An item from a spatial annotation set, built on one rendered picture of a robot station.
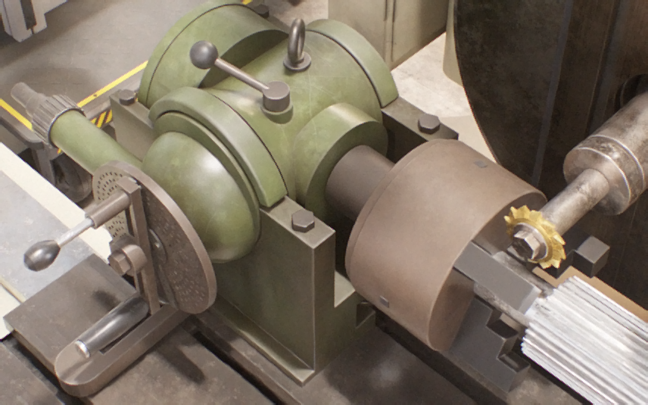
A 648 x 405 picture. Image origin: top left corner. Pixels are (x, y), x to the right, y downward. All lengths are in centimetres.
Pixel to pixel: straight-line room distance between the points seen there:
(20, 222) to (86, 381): 61
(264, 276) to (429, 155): 25
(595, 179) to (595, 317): 13
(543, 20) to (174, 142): 41
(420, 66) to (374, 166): 201
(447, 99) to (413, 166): 199
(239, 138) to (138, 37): 167
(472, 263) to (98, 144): 46
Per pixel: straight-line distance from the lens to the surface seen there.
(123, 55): 280
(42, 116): 138
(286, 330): 134
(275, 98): 121
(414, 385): 136
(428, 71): 322
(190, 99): 122
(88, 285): 146
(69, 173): 281
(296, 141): 124
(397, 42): 151
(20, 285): 183
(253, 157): 119
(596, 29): 123
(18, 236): 189
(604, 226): 139
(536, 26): 130
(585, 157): 116
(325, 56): 129
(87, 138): 134
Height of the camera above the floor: 213
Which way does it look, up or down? 48 degrees down
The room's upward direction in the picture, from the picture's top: straight up
